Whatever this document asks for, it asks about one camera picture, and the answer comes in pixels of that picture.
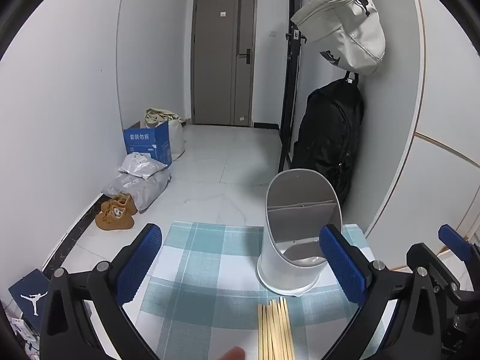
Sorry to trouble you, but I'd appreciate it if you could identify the dark blue shoe box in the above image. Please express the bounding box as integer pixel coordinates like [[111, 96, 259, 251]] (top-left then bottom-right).
[[8, 269, 51, 320]]

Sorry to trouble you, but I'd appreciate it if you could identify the white wardrobe with gold trim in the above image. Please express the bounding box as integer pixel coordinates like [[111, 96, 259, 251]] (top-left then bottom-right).
[[365, 0, 480, 271]]

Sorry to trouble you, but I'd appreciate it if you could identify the cream canvas tote bag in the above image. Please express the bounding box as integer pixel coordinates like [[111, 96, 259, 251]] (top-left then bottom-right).
[[144, 108, 186, 160]]

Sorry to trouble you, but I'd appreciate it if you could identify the teal plaid tablecloth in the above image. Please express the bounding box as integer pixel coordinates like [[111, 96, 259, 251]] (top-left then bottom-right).
[[135, 221, 398, 360]]

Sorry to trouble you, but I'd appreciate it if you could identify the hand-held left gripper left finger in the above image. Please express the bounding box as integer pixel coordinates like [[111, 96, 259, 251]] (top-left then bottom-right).
[[39, 224, 163, 360]]

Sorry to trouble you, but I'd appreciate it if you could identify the bunch of wooden chopsticks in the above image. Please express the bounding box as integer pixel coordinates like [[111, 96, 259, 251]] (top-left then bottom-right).
[[257, 297, 295, 360]]

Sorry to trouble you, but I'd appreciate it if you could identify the beige hanging bag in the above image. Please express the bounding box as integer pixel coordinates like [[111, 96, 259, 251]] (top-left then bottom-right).
[[290, 0, 387, 76]]

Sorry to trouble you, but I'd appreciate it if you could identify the grey door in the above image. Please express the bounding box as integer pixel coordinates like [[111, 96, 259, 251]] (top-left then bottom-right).
[[190, 0, 259, 127]]

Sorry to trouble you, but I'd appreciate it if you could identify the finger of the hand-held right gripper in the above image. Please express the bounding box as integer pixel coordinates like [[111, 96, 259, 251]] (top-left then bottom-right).
[[407, 243, 461, 294], [438, 224, 480, 271]]

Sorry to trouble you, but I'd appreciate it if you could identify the black backpack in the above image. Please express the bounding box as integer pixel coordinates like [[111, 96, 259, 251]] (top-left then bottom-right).
[[290, 72, 365, 205]]

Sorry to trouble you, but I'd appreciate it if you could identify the blue cardboard box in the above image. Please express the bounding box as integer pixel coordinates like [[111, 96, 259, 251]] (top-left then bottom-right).
[[124, 121, 172, 167]]

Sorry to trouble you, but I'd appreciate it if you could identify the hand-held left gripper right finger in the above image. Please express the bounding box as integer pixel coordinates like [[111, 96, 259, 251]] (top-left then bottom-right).
[[319, 224, 447, 360]]

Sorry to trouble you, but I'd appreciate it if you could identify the white utensil holder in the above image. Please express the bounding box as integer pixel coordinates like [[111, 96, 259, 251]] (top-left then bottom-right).
[[257, 169, 343, 296]]

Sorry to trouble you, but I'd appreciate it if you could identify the black coat rack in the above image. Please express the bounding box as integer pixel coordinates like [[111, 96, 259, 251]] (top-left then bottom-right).
[[279, 0, 306, 173]]

